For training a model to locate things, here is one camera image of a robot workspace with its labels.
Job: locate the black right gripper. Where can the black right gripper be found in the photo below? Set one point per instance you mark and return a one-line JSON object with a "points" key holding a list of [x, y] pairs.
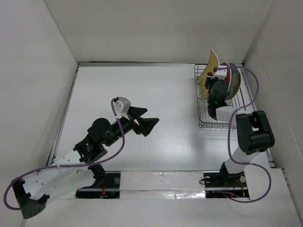
{"points": [[220, 80]]}

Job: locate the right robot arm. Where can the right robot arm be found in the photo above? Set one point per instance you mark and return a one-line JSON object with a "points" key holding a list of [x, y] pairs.
{"points": [[254, 134]]}

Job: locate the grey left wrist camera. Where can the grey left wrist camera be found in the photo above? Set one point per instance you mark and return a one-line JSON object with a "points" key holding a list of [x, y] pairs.
{"points": [[121, 105]]}

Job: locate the black wire dish rack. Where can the black wire dish rack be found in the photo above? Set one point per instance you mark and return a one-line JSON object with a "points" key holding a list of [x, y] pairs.
{"points": [[204, 120]]}

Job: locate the blue and white floral plate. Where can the blue and white floral plate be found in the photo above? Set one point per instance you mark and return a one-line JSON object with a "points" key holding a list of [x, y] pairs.
{"points": [[233, 81]]}

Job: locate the square yellow bamboo plate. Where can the square yellow bamboo plate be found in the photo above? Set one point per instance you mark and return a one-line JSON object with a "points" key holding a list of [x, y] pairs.
{"points": [[212, 63]]}

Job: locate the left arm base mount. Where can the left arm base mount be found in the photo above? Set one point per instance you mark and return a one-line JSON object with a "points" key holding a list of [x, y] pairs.
{"points": [[110, 189]]}

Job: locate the red and teal floral plate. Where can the red and teal floral plate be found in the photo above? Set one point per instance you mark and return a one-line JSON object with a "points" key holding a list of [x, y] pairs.
{"points": [[228, 73]]}

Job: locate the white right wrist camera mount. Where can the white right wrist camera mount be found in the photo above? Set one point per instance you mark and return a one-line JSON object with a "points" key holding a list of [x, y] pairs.
{"points": [[220, 72]]}

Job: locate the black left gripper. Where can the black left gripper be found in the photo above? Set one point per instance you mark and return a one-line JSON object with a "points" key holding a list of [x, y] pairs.
{"points": [[145, 124]]}

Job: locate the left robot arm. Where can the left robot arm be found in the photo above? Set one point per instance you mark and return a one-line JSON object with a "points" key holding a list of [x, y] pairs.
{"points": [[81, 167]]}

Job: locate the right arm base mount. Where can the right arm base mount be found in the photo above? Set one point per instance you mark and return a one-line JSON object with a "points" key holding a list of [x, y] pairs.
{"points": [[217, 187]]}

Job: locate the round yellow woven plate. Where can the round yellow woven plate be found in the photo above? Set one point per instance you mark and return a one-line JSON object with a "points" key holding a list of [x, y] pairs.
{"points": [[238, 84]]}

